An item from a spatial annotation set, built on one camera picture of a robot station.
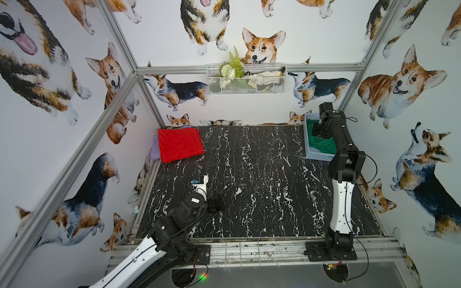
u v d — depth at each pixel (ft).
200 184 2.07
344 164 2.10
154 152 3.50
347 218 2.14
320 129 2.90
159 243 1.58
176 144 3.41
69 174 1.73
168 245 1.62
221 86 2.89
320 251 2.41
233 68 2.68
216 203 2.10
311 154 3.30
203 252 2.45
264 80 2.85
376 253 2.46
